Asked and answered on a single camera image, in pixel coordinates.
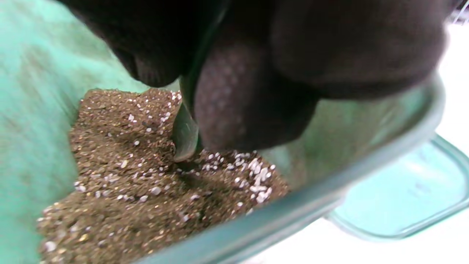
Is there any brown potting mix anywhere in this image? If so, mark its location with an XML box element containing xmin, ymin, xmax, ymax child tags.
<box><xmin>37</xmin><ymin>88</ymin><xmax>293</xmax><ymax>264</ymax></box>

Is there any person's right hand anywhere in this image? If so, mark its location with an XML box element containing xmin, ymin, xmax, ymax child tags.
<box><xmin>55</xmin><ymin>0</ymin><xmax>455</xmax><ymax>153</ymax></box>

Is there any teal plastic storage box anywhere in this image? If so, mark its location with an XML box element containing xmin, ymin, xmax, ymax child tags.
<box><xmin>0</xmin><ymin>0</ymin><xmax>447</xmax><ymax>264</ymax></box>

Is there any teal plastic lid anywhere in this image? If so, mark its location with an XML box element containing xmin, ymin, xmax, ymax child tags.
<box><xmin>325</xmin><ymin>134</ymin><xmax>469</xmax><ymax>242</ymax></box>

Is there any green garden trowel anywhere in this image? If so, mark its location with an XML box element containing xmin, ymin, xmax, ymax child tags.
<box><xmin>172</xmin><ymin>0</ymin><xmax>232</xmax><ymax>164</ymax></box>

